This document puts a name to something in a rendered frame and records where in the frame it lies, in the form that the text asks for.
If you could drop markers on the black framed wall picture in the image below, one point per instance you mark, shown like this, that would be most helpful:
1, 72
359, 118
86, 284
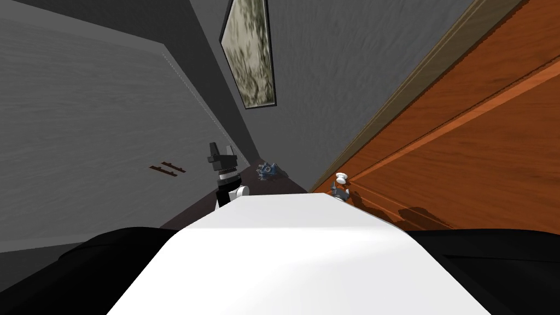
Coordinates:
249, 52

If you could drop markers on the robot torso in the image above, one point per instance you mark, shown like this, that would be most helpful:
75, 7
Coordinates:
297, 253

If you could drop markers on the white round door knob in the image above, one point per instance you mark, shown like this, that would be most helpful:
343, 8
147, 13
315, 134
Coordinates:
341, 177

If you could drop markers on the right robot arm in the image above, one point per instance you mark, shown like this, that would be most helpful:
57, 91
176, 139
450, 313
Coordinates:
494, 271

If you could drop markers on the dark brown wall bars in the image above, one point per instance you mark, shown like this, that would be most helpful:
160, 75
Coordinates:
167, 169

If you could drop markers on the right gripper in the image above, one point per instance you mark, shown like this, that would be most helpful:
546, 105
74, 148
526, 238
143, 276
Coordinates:
340, 193

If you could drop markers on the blue grey crumpled object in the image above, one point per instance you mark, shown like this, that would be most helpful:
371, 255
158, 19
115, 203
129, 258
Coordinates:
267, 170

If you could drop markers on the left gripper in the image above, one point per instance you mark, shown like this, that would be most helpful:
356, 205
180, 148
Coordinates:
224, 162

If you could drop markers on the orange brown wooden door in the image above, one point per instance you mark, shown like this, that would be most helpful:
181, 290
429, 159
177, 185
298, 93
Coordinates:
481, 148

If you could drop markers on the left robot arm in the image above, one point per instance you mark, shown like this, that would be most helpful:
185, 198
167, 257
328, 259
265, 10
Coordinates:
87, 275

